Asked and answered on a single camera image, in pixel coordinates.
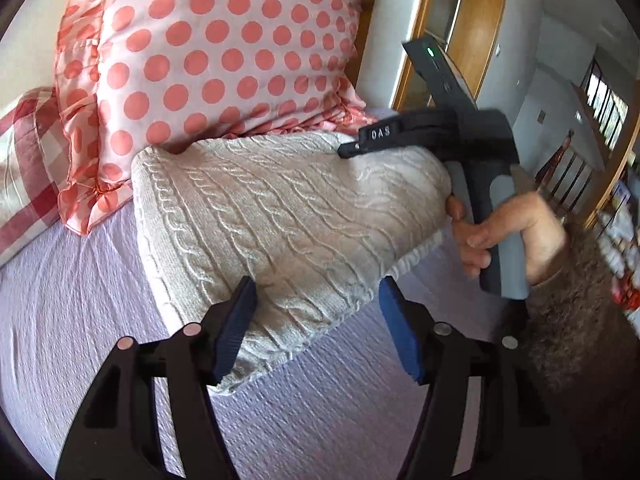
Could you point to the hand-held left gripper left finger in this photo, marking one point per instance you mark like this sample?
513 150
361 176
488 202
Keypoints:
234 332

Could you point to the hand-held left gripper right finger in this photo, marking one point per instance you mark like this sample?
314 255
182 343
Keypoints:
400 332

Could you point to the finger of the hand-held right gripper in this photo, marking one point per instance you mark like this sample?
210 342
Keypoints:
410 135

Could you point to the person's right forearm brown sleeve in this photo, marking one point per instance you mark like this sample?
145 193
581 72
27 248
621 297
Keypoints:
575 320

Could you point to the person's right hand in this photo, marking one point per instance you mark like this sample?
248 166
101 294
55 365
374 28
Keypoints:
537 235

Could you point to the dark wooden chair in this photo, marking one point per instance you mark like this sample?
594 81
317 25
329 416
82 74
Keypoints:
567 170

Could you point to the wooden headboard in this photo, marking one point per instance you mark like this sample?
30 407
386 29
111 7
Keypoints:
369 20

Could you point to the wooden shelf with clutter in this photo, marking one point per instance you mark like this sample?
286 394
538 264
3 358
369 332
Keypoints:
617 210

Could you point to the barred window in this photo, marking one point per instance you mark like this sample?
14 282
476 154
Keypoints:
606 102

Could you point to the lavender textured bedspread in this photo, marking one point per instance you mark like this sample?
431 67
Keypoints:
75 340

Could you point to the pink polka-dot ruffled pillow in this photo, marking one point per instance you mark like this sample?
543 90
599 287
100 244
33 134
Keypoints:
210 50

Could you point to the red checked pillow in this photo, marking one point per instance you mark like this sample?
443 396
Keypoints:
25 170

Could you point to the wooden door frame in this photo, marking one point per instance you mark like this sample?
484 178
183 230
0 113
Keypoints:
480 25

